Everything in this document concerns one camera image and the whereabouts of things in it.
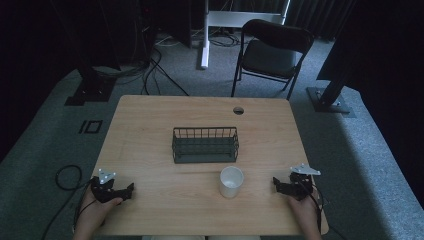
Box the white cup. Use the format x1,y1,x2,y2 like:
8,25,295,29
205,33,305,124
219,165,245,199

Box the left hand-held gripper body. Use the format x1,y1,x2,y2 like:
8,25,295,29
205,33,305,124
90,168,118,204

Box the white metal desk frame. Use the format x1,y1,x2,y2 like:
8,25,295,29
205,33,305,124
199,0,292,70

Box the black floor cables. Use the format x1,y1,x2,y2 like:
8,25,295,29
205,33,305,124
93,46,190,98

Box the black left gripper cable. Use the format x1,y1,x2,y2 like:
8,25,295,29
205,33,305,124
40,164,96,240

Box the person's right hand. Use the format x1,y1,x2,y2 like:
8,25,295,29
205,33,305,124
287,188,322,236

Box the black floor socket frame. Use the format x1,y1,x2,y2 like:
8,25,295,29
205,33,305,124
78,119,104,135

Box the black stand with grey base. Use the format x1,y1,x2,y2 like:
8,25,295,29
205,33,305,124
306,66,357,119

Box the black stand with base plate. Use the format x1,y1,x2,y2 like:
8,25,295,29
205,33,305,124
64,64,118,107

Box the person's left hand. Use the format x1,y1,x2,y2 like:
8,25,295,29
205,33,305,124
77,191,124,238

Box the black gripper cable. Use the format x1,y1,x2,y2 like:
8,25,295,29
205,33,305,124
308,183,349,240
40,164,96,240

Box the dark green wire basket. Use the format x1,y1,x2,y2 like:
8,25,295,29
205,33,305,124
171,126,240,165

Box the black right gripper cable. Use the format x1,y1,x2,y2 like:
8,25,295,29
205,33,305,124
308,183,349,240

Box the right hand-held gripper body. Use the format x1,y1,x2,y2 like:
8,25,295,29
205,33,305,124
288,162,322,202

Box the black folding chair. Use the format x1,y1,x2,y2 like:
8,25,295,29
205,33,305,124
231,18,315,101

